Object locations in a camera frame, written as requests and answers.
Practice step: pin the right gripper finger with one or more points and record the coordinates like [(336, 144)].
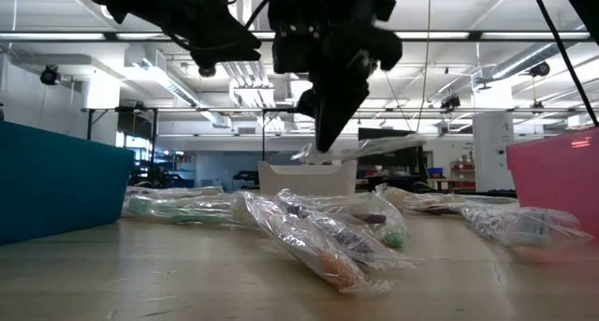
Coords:
[(308, 106), (339, 110)]

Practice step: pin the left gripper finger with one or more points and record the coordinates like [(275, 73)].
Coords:
[(229, 55), (234, 35)]

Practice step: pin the purple white toothbrush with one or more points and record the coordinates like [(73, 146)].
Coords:
[(351, 239), (524, 227), (372, 218), (384, 145)]

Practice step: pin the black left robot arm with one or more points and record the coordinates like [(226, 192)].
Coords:
[(140, 3)]

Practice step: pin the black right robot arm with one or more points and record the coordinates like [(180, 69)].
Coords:
[(585, 3)]

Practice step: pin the large black display screen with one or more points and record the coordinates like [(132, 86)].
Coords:
[(388, 164)]

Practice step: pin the white plastic bin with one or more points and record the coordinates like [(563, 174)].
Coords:
[(304, 180)]

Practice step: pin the blue storage crate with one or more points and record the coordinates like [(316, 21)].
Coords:
[(435, 172)]

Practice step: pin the white square pillar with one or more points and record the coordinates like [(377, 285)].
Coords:
[(100, 106), (491, 138)]

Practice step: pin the red parts shelf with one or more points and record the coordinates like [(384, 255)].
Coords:
[(463, 173)]

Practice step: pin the teal plastic bin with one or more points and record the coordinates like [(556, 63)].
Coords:
[(56, 185)]

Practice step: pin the pink plastic bin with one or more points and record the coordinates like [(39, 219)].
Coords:
[(557, 180)]

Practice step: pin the silver ceiling air duct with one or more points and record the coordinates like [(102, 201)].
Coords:
[(304, 126)]

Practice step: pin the black background rig frame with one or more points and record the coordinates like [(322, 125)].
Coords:
[(263, 138)]

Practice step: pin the black hanging ceiling camera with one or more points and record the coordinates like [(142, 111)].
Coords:
[(540, 69), (450, 102), (49, 75)]

